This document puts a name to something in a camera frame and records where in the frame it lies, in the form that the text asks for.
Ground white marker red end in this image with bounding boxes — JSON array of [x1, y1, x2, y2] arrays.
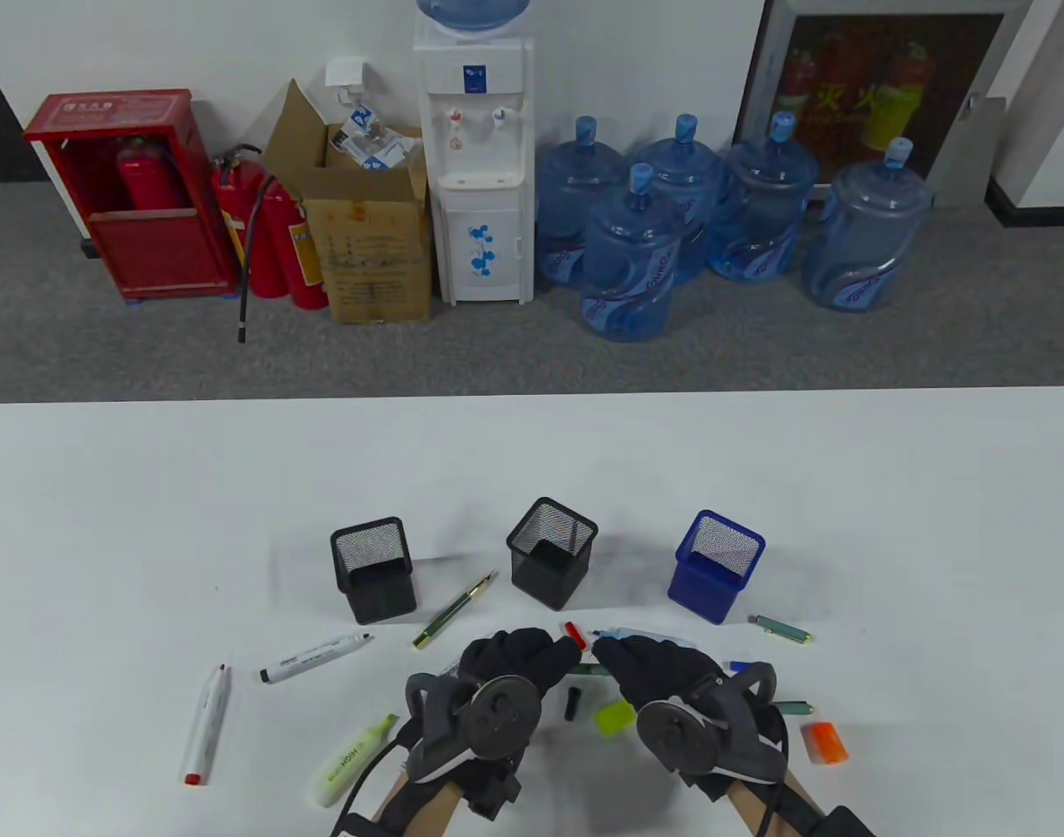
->
[[182, 662, 234, 786]]

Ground white marker black end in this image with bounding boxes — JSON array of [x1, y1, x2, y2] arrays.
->
[[259, 632, 378, 685]]

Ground red extinguisher yellow label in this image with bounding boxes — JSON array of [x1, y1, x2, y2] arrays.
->
[[264, 190, 330, 311]]

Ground grey tracking controller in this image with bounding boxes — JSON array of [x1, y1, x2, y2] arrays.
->
[[405, 670, 544, 787], [635, 661, 792, 790]]

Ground black extinguisher hose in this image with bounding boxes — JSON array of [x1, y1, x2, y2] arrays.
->
[[233, 144, 280, 344]]

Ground black cable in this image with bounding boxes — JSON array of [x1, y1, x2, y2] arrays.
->
[[330, 719, 415, 837], [759, 732, 795, 837]]

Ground red fire extinguisher cabinet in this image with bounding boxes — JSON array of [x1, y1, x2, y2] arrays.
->
[[23, 87, 242, 303]]

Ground yellow-green highlighter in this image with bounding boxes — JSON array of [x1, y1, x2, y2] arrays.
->
[[311, 712, 401, 809]]

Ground pale blue highlighter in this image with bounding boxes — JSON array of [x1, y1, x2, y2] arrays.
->
[[590, 624, 700, 653]]

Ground person's left hand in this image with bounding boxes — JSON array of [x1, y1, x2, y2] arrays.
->
[[406, 628, 583, 822]]

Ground yellow-green pen cap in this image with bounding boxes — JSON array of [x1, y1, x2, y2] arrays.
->
[[594, 699, 640, 738]]

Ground white wall box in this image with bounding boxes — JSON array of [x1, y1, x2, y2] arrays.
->
[[324, 57, 370, 99]]

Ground white blue packets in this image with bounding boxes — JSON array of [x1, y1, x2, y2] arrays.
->
[[334, 102, 421, 172]]

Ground blue water jug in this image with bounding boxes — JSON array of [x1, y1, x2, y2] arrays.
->
[[705, 111, 821, 284], [801, 137, 936, 311], [535, 115, 627, 289], [580, 162, 685, 343], [630, 113, 726, 284]]

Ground black mesh pen holder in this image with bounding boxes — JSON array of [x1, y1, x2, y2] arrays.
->
[[329, 516, 419, 626], [506, 496, 600, 612]]

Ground person's left forearm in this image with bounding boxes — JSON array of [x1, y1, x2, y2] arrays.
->
[[377, 767, 465, 837]]

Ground person's right forearm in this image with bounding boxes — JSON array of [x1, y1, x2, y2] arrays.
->
[[726, 776, 816, 837]]

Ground red fire extinguisher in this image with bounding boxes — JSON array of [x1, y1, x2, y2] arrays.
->
[[116, 137, 190, 211], [211, 150, 290, 299]]

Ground grey metal panel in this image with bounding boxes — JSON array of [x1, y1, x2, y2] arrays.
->
[[931, 94, 1009, 208]]

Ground blue mesh pen holder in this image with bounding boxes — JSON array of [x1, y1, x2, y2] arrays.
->
[[667, 509, 767, 626]]

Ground glass-door fire hose cabinet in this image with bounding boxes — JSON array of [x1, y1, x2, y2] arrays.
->
[[731, 0, 1037, 208]]

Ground brown cardboard box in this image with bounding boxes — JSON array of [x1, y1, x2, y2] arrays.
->
[[260, 78, 434, 325]]

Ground white water dispenser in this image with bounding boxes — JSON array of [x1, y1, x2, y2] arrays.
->
[[412, 16, 536, 306]]

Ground orange pen cap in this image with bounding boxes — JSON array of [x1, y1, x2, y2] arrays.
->
[[800, 721, 848, 766]]

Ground person's right hand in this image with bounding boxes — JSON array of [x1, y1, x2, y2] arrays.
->
[[591, 635, 792, 803]]

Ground blue dispenser water bottle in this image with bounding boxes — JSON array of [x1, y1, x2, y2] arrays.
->
[[415, 0, 533, 37]]

